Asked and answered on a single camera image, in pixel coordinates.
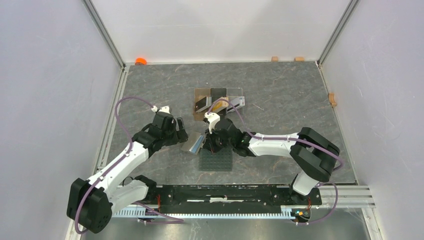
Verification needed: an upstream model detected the white blue credit card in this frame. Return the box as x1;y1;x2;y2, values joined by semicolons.
227;96;246;111

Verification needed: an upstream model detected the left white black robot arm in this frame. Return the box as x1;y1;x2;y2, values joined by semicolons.
66;107;188;234

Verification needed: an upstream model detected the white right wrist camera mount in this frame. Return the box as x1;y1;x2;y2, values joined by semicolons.
203;112;221;133

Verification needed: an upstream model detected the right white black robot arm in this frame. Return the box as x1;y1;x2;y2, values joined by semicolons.
202;118;340;204

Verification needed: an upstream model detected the right small wooden block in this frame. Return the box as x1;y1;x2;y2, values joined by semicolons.
294;56;305;62

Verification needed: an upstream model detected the slotted cable duct strip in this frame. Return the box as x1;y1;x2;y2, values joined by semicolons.
112;205;295;220

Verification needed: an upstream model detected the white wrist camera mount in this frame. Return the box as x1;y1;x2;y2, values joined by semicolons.
203;112;221;133
151;105;171;115

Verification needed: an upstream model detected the gold credit card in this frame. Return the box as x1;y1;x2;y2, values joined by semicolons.
211;97;229;114

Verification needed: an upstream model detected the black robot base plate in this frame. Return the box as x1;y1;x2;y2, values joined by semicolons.
141;184;322;215

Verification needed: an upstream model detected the dark grey studded baseplate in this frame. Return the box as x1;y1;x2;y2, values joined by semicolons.
198;148;233;172

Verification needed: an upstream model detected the clear card stand tray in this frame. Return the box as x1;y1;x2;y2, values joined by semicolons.
226;88;246;113

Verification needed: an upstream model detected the orange round cap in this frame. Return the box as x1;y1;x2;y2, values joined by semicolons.
134;57;147;65

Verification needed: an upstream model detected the curved wooden piece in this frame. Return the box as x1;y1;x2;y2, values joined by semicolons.
328;92;338;108

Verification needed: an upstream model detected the grey blue card holder wallet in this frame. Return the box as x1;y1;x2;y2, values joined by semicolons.
181;132;205;155

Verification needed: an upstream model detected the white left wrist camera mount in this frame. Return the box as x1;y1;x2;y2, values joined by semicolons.
151;105;171;115

